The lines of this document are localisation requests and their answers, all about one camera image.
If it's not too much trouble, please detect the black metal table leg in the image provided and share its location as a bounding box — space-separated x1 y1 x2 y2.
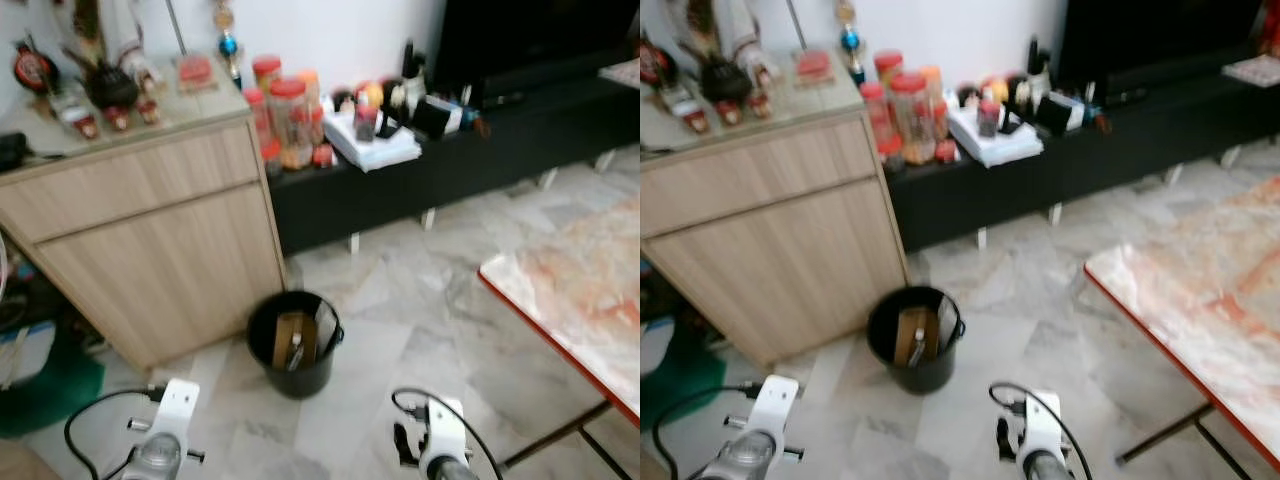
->
498 400 635 480
1114 404 1253 480

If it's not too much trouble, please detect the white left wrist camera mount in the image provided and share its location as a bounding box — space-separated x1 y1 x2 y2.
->
128 378 207 463
724 374 804 461

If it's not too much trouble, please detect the white robed figurine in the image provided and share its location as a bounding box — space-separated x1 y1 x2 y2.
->
668 0 779 89
50 0 163 93

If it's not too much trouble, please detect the black round rubbish bin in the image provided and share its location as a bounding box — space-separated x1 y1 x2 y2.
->
246 290 346 401
866 286 968 396

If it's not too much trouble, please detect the red and black round ornament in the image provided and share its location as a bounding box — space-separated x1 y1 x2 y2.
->
640 36 677 91
11 38 61 97

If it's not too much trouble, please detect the marble table with red edge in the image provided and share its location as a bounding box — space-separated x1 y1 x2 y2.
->
1084 174 1280 473
477 194 641 428

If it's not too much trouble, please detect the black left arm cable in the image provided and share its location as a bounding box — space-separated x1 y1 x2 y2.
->
64 387 167 480
652 381 763 480

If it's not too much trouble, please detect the green floor mat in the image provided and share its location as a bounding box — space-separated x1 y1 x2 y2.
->
0 328 107 438
640 318 728 433

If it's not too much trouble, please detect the long black low console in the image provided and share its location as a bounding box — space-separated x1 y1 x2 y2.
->
267 74 641 257
885 68 1280 253

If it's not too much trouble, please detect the black television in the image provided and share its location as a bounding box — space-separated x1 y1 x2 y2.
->
1057 0 1273 97
430 0 641 103

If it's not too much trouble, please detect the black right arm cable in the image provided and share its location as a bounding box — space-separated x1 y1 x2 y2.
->
391 387 507 480
988 381 1099 480

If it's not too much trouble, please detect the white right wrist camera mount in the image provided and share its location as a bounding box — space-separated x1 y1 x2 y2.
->
418 396 473 467
1012 391 1068 463

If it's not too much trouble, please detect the blue and gold ornament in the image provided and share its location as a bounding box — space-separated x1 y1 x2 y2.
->
213 0 247 89
836 0 868 85

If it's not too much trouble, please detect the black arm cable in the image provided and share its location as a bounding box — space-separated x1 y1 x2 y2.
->
391 387 507 480
988 381 1099 480
652 381 763 480
64 387 167 480

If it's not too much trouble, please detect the pink flat box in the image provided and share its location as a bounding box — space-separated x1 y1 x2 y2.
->
174 53 220 95
794 49 839 89

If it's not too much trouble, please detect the black box with white side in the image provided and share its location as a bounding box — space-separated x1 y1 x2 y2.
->
412 95 465 141
1034 91 1087 137

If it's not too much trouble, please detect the large red-lid plastic jar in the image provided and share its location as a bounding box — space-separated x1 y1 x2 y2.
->
889 71 938 166
268 77 315 171

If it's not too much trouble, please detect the brown cardboard piece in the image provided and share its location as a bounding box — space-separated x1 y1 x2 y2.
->
272 311 320 372
893 306 942 367

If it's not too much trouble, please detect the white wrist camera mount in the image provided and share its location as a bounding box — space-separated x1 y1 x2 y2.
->
1012 391 1068 463
128 378 207 463
724 374 804 461
418 396 473 467

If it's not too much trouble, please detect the tall red-lid snack jar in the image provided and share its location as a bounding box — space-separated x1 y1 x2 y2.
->
874 50 905 91
252 55 283 99

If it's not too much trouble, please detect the light wooden cabinet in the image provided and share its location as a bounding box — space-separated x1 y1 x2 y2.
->
0 76 289 372
640 74 912 367

